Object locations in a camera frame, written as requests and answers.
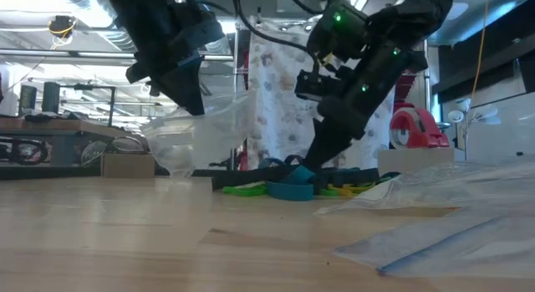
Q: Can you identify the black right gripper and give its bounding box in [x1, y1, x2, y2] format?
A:
[303, 43, 430, 167]

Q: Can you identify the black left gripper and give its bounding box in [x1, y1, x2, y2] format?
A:
[125, 30, 206, 116]

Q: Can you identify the teal rubber band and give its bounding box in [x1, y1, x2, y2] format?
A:
[266, 165, 315, 202]

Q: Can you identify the yellow rubber band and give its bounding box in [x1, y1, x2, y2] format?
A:
[328, 182, 377, 197]

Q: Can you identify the white floral cloth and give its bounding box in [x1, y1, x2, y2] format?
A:
[247, 30, 397, 171]

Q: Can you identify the white cardboard box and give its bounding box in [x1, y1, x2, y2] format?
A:
[377, 147, 456, 177]

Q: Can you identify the brown cardboard box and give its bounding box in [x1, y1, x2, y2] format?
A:
[99, 152, 156, 179]

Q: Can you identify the black metal stand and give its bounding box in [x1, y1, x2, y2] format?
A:
[60, 83, 117, 128]

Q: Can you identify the red tape dispenser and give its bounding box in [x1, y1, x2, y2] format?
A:
[388, 106, 451, 150]

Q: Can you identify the black cylindrical container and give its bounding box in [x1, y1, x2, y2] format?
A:
[41, 81, 62, 114]
[18, 85, 38, 115]

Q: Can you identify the white multi-head lamp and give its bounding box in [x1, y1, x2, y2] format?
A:
[447, 97, 502, 159]

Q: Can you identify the metal wire rack cart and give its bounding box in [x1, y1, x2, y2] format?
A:
[231, 15, 434, 172]

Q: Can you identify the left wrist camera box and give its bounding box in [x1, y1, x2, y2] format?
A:
[183, 13, 227, 54]

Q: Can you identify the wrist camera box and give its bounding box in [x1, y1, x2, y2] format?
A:
[294, 69, 338, 101]
[183, 13, 227, 54]

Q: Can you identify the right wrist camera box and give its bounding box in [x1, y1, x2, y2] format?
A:
[294, 69, 338, 101]

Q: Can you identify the black yellow ceiling cable reel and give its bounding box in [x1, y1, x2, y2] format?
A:
[47, 14, 79, 49]

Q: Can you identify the yellow cable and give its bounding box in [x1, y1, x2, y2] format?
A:
[471, 0, 491, 101]

